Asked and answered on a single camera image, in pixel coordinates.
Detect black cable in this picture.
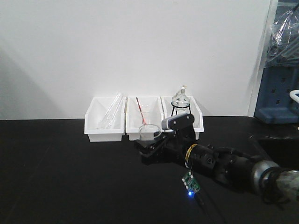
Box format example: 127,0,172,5
196,186,227,224

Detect middle white plastic bin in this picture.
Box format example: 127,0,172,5
125,97,164,141

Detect green circuit board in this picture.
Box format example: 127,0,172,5
182,171,200,197

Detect clear glass beaker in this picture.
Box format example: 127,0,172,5
138,124,162,141

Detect clear glass test tubes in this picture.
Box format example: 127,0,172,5
99,92,123,129

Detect black wire tripod stand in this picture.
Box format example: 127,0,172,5
171,102,191,116

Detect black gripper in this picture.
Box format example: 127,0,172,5
134,126,196,166

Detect round glass flask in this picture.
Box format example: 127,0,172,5
171,85,190,112

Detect right white plastic bin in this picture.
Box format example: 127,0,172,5
161,96,204,140

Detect left white plastic bin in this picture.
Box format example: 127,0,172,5
84,97,127,142

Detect white plastic bin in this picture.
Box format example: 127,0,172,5
125,97,164,141
84,97,127,142
161,96,204,140

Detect blue perforated equipment rack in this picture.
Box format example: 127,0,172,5
254,67,299,124

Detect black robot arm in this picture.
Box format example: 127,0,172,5
135,126,299,205

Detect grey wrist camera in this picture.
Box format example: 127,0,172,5
161,113,195,131

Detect clear plastic bag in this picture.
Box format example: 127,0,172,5
265,4,299,68

